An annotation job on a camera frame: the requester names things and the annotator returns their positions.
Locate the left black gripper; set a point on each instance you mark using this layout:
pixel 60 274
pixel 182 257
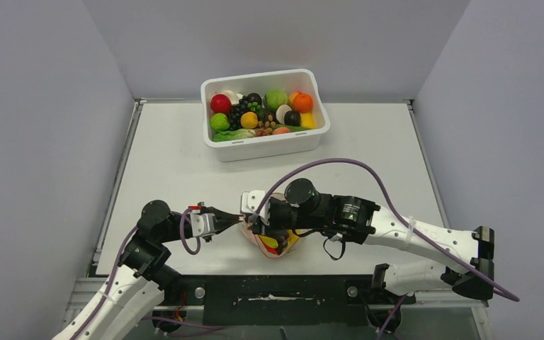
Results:
pixel 223 219

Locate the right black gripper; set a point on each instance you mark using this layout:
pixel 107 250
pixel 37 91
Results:
pixel 260 226

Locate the yellow toy banana bunch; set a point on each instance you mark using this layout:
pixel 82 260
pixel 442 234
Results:
pixel 292 238

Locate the dark purple toy grapes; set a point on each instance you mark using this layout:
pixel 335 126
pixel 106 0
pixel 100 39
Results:
pixel 282 243

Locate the single yellow toy banana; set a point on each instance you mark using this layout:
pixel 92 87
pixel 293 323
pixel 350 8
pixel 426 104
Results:
pixel 269 242

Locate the clear orange-zip bag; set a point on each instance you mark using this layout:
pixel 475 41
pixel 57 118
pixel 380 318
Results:
pixel 253 238

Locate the toy carrot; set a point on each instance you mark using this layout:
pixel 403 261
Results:
pixel 272 253

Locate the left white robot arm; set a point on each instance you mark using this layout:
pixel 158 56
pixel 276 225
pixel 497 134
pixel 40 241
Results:
pixel 140 275

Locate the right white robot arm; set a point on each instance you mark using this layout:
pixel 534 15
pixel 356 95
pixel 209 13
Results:
pixel 461 260

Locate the white plastic food bin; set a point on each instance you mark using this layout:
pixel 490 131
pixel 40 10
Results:
pixel 255 147

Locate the green toy leaf vegetable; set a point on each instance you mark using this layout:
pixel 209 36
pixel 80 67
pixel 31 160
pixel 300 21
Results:
pixel 232 135

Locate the toy peach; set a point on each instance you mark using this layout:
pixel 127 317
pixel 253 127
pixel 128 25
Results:
pixel 281 130

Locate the brown toy nut cluster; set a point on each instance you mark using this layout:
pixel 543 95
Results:
pixel 267 124

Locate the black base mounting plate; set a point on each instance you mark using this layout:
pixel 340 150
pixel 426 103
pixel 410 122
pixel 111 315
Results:
pixel 283 300

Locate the yellow toy fruit slice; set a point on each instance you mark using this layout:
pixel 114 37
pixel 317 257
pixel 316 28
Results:
pixel 307 121

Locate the dark toy eggplant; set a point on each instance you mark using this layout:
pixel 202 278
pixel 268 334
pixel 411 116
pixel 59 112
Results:
pixel 292 118

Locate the yellow toy lemon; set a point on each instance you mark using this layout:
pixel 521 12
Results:
pixel 249 120

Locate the white toy mushroom slice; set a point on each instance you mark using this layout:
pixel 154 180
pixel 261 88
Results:
pixel 280 113

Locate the black toy grapes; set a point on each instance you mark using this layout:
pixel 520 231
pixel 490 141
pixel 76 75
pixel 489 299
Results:
pixel 252 102

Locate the orange toy tangerine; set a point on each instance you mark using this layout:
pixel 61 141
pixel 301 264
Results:
pixel 303 103

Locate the red toy apple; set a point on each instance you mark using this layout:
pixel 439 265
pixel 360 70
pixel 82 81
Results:
pixel 220 103

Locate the green toy cabbage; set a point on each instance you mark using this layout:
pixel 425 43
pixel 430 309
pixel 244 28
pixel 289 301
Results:
pixel 275 98

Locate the white toy garlic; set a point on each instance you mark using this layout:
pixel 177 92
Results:
pixel 232 96

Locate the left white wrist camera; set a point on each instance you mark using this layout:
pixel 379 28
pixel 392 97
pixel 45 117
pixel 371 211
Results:
pixel 201 224

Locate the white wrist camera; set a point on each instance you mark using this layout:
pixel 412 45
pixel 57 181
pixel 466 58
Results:
pixel 201 224
pixel 255 206

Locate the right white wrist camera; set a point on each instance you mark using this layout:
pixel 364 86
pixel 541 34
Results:
pixel 255 206

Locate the aluminium table frame rail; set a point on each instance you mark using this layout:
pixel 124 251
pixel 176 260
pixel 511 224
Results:
pixel 70 311

